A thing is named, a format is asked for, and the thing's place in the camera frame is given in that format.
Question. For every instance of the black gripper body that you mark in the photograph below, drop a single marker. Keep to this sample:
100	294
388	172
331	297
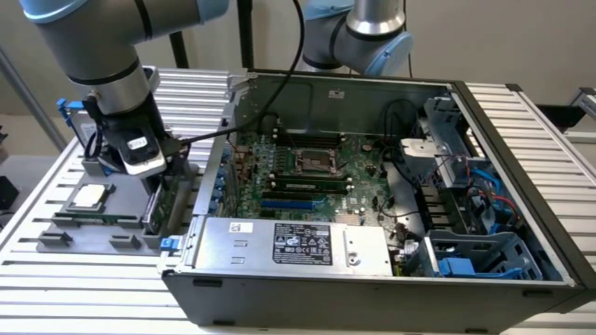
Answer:
156	118

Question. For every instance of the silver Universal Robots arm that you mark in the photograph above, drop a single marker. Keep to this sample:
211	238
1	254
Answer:
97	52

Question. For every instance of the green graphics card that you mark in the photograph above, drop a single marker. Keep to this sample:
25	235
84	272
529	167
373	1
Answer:
171	206

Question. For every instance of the silver CPU chip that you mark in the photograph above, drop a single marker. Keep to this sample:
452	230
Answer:
91	196

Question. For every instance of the green RAM stick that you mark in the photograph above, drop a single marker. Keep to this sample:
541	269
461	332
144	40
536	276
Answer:
100	218

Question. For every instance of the black expansion slot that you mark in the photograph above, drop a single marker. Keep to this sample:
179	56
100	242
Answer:
285	195

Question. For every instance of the blue case latch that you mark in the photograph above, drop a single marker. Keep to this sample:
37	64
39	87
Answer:
169	243

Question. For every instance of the CPU socket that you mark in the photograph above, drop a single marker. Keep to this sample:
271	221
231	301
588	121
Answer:
319	161

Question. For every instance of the grey parts rack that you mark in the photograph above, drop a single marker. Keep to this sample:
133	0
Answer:
93	240

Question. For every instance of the installed RAM stick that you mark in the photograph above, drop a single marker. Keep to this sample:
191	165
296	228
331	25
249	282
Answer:
309	185

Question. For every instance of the blue expansion slot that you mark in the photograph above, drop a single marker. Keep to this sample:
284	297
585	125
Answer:
291	205

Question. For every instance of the black device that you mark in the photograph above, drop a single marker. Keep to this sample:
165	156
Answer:
8	192

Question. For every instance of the silver power supply unit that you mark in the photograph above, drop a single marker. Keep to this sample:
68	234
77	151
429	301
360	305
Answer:
260	244

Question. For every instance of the green motherboard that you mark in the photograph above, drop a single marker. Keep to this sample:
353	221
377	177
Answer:
359	195

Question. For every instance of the grey metal drive cage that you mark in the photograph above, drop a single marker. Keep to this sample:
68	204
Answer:
441	146

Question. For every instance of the black open PC case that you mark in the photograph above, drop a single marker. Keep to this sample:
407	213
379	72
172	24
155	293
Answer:
353	300

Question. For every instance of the grey disk bay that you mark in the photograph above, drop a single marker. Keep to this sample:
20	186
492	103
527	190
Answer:
484	254

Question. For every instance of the black box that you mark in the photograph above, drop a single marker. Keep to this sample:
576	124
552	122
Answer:
559	117

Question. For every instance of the aluminium profile bar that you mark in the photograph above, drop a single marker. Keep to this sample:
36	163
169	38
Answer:
581	97

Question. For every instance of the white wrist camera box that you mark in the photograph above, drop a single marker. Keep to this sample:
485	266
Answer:
139	153

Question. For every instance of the disk drive with blue bracket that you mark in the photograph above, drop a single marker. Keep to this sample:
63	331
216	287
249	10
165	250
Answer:
85	129

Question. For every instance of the black frame post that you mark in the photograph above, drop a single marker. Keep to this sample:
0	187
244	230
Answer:
179	49
245	35

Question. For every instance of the aluminium profile post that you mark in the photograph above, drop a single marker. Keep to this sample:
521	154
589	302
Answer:
28	97

